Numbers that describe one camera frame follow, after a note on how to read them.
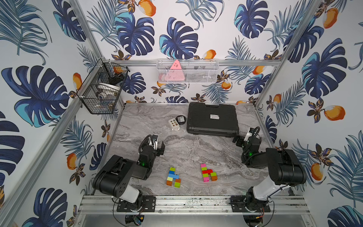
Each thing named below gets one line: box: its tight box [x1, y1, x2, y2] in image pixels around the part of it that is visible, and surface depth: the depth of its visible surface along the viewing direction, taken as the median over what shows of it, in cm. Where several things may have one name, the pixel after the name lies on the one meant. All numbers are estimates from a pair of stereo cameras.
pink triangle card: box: [161, 59, 185, 81], surface depth 92 cm
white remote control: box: [168, 117, 181, 131], surface depth 106 cm
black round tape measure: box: [175, 114, 186, 124], surface depth 112 cm
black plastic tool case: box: [186, 102, 240, 138], surface depth 105 cm
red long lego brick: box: [202, 169, 214, 175], surface depth 85 cm
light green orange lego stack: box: [166, 176, 173, 186], surface depth 82 cm
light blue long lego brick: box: [168, 173, 180, 180], surface depth 84 cm
